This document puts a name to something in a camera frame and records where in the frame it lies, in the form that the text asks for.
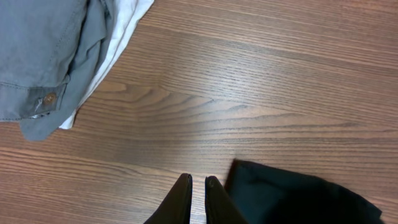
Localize folded beige garment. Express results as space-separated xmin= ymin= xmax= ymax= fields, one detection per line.
xmin=59 ymin=0 xmax=154 ymax=129

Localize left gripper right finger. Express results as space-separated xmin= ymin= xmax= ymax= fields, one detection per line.
xmin=205 ymin=176 xmax=248 ymax=224

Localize folded grey shorts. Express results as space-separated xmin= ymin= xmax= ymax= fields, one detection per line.
xmin=1 ymin=0 xmax=116 ymax=141

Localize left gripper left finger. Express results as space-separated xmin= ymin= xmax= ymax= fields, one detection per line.
xmin=144 ymin=173 xmax=193 ymax=224

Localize black t-shirt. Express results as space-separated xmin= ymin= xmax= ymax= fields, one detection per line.
xmin=224 ymin=160 xmax=383 ymax=224

